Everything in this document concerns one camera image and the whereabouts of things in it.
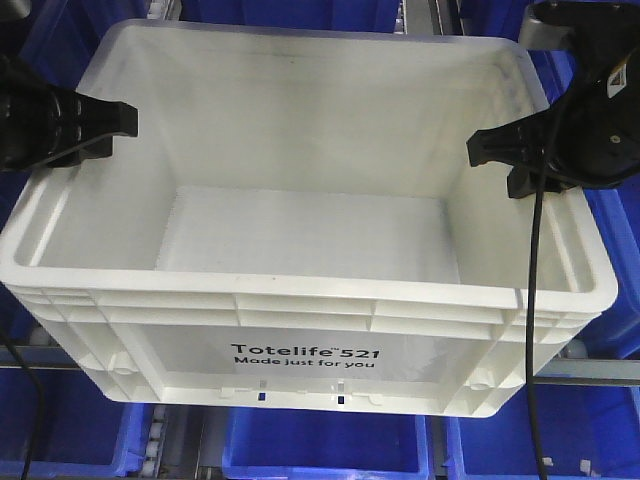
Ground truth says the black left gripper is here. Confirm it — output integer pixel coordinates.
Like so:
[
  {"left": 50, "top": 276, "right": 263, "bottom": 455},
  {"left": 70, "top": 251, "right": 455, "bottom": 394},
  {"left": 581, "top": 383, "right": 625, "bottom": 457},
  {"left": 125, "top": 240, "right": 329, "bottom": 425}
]
[{"left": 1, "top": 54, "right": 138, "bottom": 172}]

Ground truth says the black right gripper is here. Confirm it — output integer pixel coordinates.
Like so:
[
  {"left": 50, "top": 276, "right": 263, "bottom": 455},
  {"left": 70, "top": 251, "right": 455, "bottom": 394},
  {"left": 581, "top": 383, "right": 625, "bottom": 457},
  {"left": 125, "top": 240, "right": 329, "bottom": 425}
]
[{"left": 466, "top": 1, "right": 639, "bottom": 199}]

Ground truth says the white plastic Totelife tote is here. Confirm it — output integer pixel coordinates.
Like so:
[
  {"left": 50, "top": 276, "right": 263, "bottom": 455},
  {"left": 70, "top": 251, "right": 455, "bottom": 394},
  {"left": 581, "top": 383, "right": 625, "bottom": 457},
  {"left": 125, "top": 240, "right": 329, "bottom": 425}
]
[{"left": 0, "top": 18, "right": 619, "bottom": 419}]

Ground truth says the grey right arm link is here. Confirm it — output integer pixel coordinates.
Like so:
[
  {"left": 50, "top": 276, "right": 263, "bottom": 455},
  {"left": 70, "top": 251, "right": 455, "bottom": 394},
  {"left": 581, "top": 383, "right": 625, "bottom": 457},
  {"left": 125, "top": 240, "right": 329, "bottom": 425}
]
[{"left": 518, "top": 4, "right": 572, "bottom": 51}]

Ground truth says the shelf blue bin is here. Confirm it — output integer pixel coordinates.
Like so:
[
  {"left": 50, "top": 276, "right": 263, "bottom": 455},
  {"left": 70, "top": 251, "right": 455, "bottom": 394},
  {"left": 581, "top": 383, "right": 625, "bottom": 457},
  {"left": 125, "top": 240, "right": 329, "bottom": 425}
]
[
  {"left": 181, "top": 0, "right": 400, "bottom": 33},
  {"left": 1, "top": 369, "right": 153, "bottom": 478},
  {"left": 446, "top": 385, "right": 639, "bottom": 479},
  {"left": 222, "top": 408, "right": 434, "bottom": 479}
]

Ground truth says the black right cable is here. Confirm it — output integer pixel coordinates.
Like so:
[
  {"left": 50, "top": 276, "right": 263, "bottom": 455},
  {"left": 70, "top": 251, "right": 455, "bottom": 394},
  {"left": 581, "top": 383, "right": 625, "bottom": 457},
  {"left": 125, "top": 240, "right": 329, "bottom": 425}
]
[{"left": 522, "top": 64, "right": 581, "bottom": 480}]

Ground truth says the black cable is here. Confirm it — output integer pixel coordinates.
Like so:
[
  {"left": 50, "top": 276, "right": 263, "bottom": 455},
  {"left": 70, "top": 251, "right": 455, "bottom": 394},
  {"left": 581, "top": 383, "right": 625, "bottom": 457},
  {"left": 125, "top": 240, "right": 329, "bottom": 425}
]
[
  {"left": 522, "top": 64, "right": 581, "bottom": 480},
  {"left": 0, "top": 329, "right": 47, "bottom": 480}
]

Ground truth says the black left cable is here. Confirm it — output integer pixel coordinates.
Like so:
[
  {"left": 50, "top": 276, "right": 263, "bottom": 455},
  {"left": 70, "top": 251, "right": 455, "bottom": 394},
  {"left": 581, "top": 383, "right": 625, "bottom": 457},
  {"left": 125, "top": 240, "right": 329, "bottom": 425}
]
[{"left": 0, "top": 329, "right": 47, "bottom": 480}]

